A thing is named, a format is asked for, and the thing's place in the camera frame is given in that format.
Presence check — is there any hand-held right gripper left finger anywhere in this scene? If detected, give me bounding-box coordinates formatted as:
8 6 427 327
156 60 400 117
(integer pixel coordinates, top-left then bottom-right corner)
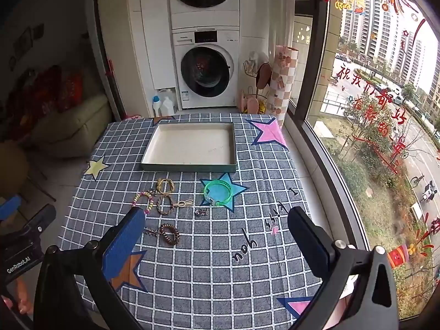
32 207 148 330

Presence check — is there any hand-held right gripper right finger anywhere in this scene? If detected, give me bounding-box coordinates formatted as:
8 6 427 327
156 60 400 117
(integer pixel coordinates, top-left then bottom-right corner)
287 207 408 330

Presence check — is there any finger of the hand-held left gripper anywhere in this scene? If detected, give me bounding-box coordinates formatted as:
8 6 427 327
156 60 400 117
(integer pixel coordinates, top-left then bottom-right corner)
19 203 57 238
0 195 23 221

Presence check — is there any brown coil hair tie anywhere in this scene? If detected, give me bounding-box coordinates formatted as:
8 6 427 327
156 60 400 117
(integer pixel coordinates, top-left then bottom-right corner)
159 223 180 247

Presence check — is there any pink yellow coil hair tie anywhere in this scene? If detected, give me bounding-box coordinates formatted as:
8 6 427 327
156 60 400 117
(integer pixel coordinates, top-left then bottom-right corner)
132 192 154 215

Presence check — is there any green translucent bracelet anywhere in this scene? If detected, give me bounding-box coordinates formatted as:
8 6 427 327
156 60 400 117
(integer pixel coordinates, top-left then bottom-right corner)
203 180 235 207

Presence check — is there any shallow grey cardboard tray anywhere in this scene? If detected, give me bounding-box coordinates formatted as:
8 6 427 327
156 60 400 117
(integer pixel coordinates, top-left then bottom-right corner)
140 121 238 173

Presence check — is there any person's left hand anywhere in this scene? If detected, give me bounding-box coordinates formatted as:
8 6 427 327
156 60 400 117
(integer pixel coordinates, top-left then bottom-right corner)
0 280 35 318

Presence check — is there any tan round chair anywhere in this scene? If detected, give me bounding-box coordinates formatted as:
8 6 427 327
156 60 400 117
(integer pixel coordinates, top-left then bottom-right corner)
0 141 57 203

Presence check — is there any grey checked star tablecloth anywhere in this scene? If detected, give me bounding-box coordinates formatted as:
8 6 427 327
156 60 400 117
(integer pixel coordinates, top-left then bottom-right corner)
60 114 348 330

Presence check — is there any cream sofa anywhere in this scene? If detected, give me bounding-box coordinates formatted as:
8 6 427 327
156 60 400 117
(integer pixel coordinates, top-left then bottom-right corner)
7 91 112 159

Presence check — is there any red patterned blanket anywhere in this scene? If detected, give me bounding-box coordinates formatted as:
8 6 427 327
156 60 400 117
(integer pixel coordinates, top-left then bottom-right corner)
7 65 62 138

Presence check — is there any red cushion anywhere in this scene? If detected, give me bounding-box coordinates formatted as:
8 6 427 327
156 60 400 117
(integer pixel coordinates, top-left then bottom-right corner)
57 72 83 112

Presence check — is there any white detergent jug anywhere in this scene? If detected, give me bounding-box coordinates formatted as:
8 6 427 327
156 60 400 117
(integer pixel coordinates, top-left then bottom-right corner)
161 97 176 117

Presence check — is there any rolled checked pink mat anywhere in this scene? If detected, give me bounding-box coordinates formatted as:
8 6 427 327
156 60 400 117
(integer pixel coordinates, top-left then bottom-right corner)
268 45 299 128

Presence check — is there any brown slipper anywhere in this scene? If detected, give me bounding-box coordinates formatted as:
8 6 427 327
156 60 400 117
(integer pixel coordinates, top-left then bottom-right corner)
256 62 273 88

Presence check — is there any white tall cabinet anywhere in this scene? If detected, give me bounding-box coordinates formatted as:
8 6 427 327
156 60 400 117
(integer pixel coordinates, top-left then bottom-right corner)
125 0 179 92

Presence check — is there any window with red decals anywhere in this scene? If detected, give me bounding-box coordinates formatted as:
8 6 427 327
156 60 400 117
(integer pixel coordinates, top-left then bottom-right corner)
302 0 440 317

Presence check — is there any white washing machine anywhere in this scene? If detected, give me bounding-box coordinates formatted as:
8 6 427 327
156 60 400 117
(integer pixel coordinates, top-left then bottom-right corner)
171 26 240 109

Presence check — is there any white tumble dryer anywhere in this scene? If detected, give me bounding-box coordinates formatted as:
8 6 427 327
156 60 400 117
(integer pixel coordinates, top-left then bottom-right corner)
167 0 240 30

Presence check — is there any yellow cord hair tie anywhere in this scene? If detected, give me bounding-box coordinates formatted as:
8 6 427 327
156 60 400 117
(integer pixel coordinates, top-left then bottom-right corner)
156 178 176 195

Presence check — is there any gold wire slipper rack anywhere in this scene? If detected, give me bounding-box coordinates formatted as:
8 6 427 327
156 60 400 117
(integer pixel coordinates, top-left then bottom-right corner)
237 53 276 115

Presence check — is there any black sliding door frame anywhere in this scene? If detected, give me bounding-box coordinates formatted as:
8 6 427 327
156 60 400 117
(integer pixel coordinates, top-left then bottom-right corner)
82 0 128 121

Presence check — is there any black window frame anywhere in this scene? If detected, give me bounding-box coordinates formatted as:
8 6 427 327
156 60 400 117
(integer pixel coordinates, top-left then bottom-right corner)
296 0 331 121

